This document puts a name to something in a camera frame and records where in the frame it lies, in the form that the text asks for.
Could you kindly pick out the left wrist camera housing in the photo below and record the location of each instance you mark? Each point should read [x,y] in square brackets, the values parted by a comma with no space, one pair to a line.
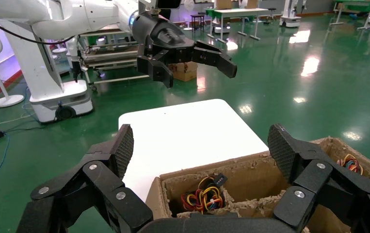
[168,3]

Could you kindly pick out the green-topped long table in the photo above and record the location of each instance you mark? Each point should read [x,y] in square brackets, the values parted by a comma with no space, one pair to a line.
[361,4]

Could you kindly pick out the green-topped white table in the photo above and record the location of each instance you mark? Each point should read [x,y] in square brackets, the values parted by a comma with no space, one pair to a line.
[236,13]

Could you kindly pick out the metal trolley rack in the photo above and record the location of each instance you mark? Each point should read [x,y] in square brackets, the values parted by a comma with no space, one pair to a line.
[114,54]

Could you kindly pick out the black stool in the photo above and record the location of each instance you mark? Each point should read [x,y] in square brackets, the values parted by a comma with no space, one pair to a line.
[197,17]

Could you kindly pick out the white robot mobile base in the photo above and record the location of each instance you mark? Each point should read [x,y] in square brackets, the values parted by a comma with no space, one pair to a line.
[62,99]

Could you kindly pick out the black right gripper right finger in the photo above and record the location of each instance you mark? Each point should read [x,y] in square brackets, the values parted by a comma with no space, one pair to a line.
[316,180]

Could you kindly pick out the brown cardboard box with dividers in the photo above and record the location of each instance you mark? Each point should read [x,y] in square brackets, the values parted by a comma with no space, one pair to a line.
[252,180]

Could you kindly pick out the cardboard carton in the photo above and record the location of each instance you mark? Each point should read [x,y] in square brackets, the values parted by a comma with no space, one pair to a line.
[184,72]

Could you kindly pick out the white robot torso column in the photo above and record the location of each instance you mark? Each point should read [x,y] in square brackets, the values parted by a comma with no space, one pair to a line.
[33,64]

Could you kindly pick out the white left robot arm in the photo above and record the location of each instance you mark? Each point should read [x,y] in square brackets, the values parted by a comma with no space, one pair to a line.
[91,13]

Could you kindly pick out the white distant robot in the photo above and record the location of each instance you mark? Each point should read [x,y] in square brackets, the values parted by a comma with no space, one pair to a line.
[290,19]

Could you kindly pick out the small brown carton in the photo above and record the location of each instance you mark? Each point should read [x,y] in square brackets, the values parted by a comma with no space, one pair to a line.
[252,4]
[224,4]

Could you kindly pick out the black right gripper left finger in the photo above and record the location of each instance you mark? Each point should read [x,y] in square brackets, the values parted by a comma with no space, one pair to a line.
[101,186]

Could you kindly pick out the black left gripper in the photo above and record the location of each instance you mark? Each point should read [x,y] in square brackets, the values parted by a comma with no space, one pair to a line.
[162,35]

